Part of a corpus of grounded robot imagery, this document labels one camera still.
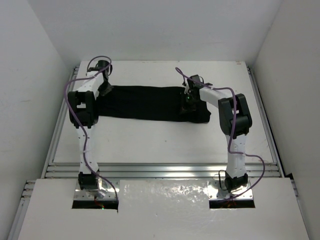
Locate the black t shirt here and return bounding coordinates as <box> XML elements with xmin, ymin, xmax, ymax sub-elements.
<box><xmin>97</xmin><ymin>85</ymin><xmax>211</xmax><ymax>124</ymax></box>

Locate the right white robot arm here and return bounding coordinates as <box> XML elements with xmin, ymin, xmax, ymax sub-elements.
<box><xmin>181</xmin><ymin>83</ymin><xmax>253</xmax><ymax>193</ymax></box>

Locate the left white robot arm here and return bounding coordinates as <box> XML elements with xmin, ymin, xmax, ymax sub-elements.
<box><xmin>64</xmin><ymin>58</ymin><xmax>113</xmax><ymax>191</ymax></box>

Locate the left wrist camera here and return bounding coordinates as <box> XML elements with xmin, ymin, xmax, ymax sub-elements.
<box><xmin>87</xmin><ymin>60</ymin><xmax>113</xmax><ymax>75</ymax></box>

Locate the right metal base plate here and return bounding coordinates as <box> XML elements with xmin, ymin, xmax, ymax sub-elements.
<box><xmin>207</xmin><ymin>178</ymin><xmax>254</xmax><ymax>202</ymax></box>

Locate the metal base plate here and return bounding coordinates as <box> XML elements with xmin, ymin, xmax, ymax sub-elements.
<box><xmin>207</xmin><ymin>178</ymin><xmax>254</xmax><ymax>202</ymax></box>
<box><xmin>73</xmin><ymin>181</ymin><xmax>120</xmax><ymax>201</ymax></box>

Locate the aluminium rail frame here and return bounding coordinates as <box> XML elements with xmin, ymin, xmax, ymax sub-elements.
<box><xmin>8</xmin><ymin>61</ymin><xmax>296</xmax><ymax>240</ymax></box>

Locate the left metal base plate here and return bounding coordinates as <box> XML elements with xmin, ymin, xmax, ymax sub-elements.
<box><xmin>73</xmin><ymin>181</ymin><xmax>120</xmax><ymax>201</ymax></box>

